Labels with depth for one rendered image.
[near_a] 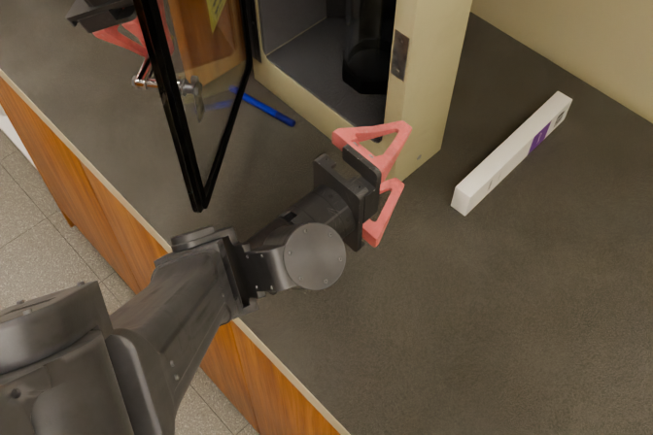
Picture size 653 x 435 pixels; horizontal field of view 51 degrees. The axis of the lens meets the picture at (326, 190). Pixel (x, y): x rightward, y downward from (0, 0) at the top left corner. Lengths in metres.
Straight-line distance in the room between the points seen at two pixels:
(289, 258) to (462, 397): 0.40
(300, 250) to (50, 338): 0.34
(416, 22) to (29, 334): 0.63
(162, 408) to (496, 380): 0.64
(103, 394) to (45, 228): 2.02
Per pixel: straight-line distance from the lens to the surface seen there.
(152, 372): 0.32
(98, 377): 0.26
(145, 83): 0.83
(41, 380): 0.24
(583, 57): 1.27
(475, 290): 0.96
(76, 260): 2.18
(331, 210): 0.66
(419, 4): 0.79
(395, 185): 0.77
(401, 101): 0.89
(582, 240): 1.05
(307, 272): 0.57
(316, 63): 1.10
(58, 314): 0.26
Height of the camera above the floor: 1.78
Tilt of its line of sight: 54 degrees down
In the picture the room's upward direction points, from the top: straight up
